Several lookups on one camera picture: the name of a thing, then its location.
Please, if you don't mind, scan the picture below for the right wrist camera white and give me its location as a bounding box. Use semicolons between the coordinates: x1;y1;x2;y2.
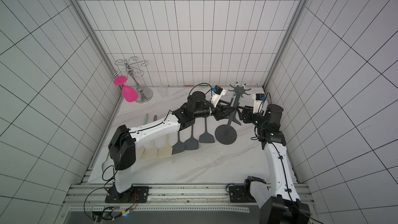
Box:
252;93;268;114

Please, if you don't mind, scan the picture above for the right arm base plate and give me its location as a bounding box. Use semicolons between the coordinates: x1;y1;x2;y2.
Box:
226;185;256;203

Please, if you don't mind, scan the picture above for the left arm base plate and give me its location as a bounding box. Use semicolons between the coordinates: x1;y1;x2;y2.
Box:
105;186;150;204

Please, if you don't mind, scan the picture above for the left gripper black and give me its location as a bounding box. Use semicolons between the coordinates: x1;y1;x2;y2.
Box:
195;101;236;121

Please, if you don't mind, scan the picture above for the pink plastic wine glass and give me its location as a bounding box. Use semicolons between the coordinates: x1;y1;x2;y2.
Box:
114;76;139;102

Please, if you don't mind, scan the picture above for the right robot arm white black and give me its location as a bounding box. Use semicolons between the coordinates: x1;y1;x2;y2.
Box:
239;104;311;224

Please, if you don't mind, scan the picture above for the grey utensil green handle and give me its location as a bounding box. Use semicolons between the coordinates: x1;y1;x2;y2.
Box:
172;132;185;155

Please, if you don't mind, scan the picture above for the white plastic spoon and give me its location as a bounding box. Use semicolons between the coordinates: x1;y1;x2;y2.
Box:
101;152;114;172

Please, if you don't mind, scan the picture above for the grey kitchen utensil rack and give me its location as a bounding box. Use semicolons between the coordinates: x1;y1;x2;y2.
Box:
215;83;250;145

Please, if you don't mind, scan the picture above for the chrome glass holder stand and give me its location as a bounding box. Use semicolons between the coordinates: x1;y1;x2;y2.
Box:
113;56;153;104

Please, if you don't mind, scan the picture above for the small clear glass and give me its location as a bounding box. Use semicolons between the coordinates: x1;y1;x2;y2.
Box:
158;86;169;98

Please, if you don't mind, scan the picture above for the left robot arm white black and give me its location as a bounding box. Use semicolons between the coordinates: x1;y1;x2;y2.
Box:
108;91;236;196

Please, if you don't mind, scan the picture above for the cream spatula green handle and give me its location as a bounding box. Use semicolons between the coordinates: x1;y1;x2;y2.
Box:
136;114;149;158

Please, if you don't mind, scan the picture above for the aluminium mounting rail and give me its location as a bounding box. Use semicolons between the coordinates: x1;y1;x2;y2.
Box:
63;183;315;212

